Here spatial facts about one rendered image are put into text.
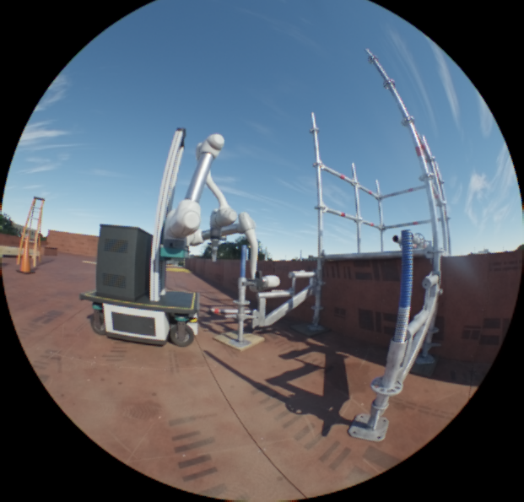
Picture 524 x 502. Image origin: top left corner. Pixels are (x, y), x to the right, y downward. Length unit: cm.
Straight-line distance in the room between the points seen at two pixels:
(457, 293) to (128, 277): 219
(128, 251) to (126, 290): 28
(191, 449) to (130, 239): 124
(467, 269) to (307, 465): 131
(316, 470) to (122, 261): 149
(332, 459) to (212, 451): 39
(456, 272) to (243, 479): 147
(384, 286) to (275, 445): 129
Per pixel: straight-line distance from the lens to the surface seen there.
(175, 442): 81
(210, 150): 134
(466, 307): 148
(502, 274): 148
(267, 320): 153
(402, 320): 64
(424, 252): 134
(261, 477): 72
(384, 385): 74
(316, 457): 78
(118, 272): 143
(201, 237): 189
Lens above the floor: 65
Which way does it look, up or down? 7 degrees up
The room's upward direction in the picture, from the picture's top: 3 degrees clockwise
